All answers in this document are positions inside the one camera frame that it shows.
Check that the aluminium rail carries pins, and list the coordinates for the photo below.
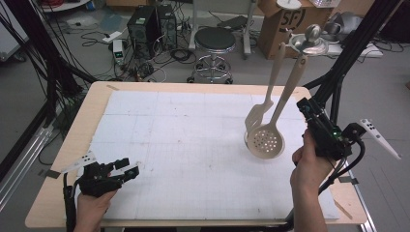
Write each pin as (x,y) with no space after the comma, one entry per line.
(22,164)
(361,199)

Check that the brown tape piece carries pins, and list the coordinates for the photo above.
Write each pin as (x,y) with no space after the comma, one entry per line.
(342,209)
(112,87)

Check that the round white table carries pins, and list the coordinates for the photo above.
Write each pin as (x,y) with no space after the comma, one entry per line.
(63,5)

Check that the black computer tower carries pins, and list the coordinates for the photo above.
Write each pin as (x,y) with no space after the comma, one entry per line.
(167,25)
(141,32)

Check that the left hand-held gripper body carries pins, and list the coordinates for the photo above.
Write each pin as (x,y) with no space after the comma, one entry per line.
(96,183)

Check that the black flat device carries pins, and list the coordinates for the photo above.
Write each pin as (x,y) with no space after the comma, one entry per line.
(233,22)

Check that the black round stool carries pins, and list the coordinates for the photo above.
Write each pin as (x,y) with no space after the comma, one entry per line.
(215,38)

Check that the grey plastic bag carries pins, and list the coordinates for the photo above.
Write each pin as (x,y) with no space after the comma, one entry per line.
(350,23)

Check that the white round disc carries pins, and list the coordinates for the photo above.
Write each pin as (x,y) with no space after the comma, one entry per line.
(288,4)

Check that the black metal frame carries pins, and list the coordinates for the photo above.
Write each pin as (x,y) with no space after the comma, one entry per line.
(361,35)

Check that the white power strip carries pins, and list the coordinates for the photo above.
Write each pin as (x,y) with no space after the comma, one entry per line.
(112,37)
(370,51)

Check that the power supply with green display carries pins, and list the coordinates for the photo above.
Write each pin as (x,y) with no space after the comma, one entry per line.
(118,51)

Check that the person's right hand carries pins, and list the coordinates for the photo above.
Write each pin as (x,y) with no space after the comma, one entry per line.
(309,170)

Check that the beige perforated skimmer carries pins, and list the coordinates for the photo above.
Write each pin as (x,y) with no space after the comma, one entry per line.
(266,141)

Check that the brown cardboard box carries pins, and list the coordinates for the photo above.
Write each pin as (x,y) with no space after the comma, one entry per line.
(269,35)

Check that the white grid mat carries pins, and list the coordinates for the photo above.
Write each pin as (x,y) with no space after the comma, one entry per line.
(193,129)

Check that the black tape piece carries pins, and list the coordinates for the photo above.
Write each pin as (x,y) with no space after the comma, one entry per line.
(349,180)
(50,174)

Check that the person's left hand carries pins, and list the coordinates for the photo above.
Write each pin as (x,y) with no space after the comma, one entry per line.
(92,208)

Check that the white cabinet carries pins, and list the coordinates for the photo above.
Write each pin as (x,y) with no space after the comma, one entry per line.
(9,42)

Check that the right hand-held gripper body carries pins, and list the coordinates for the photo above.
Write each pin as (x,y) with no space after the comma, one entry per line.
(328,138)

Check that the beige slotted turner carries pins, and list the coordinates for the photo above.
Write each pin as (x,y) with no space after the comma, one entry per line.
(274,77)

